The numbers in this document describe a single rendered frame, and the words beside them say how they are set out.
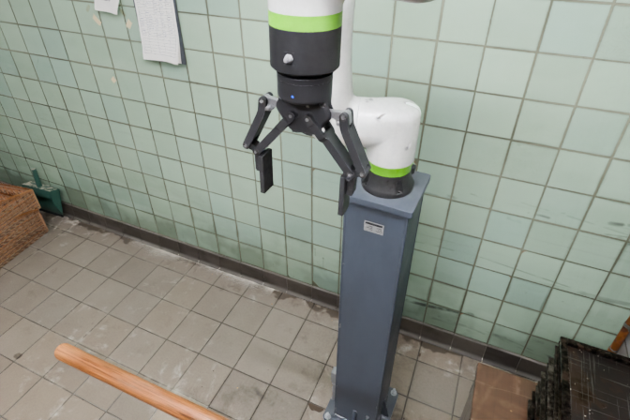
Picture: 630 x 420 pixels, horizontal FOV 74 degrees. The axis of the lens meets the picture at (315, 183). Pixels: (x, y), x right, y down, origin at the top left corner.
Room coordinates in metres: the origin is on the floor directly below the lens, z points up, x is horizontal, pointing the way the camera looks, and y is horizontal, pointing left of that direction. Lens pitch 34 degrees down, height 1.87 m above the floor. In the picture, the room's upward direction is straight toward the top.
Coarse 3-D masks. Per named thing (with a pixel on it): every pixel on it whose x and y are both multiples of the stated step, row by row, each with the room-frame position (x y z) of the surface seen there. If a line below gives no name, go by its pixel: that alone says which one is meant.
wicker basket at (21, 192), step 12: (12, 192) 2.24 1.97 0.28; (24, 192) 2.15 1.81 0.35; (0, 204) 1.99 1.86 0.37; (12, 204) 2.23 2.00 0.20; (24, 204) 2.12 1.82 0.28; (36, 204) 2.18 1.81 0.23; (0, 216) 1.96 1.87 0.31; (12, 216) 2.02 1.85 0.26; (0, 228) 1.93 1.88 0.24; (12, 228) 1.99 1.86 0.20
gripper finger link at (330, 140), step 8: (304, 120) 0.53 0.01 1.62; (312, 120) 0.52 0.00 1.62; (312, 128) 0.52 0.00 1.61; (320, 128) 0.52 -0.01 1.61; (328, 128) 0.54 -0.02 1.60; (320, 136) 0.52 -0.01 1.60; (328, 136) 0.52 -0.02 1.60; (336, 136) 0.54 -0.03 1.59; (328, 144) 0.52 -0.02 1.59; (336, 144) 0.52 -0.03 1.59; (336, 152) 0.51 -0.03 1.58; (344, 152) 0.52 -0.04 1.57; (336, 160) 0.51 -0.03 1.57; (344, 160) 0.51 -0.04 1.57; (344, 168) 0.51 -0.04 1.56; (352, 176) 0.50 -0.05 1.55
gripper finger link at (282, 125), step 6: (288, 114) 0.54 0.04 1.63; (294, 114) 0.54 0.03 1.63; (282, 120) 0.54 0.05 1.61; (288, 120) 0.54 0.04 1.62; (276, 126) 0.55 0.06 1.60; (282, 126) 0.54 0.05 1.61; (270, 132) 0.56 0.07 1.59; (276, 132) 0.55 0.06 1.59; (264, 138) 0.56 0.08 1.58; (270, 138) 0.56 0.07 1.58; (276, 138) 0.58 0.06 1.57; (258, 144) 0.57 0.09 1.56; (264, 144) 0.56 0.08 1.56; (258, 150) 0.57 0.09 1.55
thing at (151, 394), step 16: (64, 352) 0.45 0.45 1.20; (80, 352) 0.45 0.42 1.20; (80, 368) 0.43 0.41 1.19; (96, 368) 0.42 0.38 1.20; (112, 368) 0.42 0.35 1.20; (112, 384) 0.40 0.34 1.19; (128, 384) 0.39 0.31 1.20; (144, 384) 0.39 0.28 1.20; (144, 400) 0.37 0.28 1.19; (160, 400) 0.37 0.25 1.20; (176, 400) 0.37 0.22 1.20; (176, 416) 0.35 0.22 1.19; (192, 416) 0.34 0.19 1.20; (208, 416) 0.34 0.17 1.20
